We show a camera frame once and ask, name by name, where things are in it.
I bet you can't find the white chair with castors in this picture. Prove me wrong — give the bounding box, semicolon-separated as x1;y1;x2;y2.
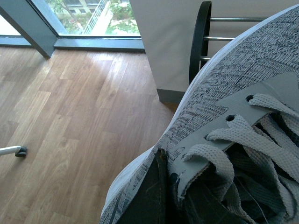
0;146;27;157

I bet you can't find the black metal shoe rack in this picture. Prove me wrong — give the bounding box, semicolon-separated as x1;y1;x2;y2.
189;1;266;83

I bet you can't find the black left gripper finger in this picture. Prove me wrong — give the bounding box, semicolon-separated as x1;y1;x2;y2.
117;149;167;224

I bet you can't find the grey knit sneaker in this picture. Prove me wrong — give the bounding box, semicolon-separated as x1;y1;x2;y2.
100;5;299;224

